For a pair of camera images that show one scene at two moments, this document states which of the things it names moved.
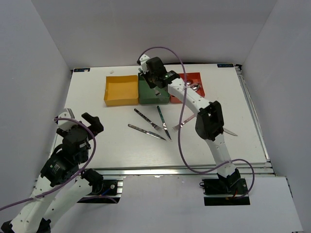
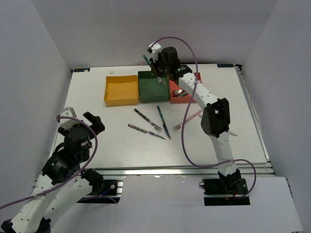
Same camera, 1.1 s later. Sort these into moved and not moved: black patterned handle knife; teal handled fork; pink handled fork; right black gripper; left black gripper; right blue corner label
Moved: right black gripper; teal handled fork
Not moved: left black gripper; black patterned handle knife; right blue corner label; pink handled fork
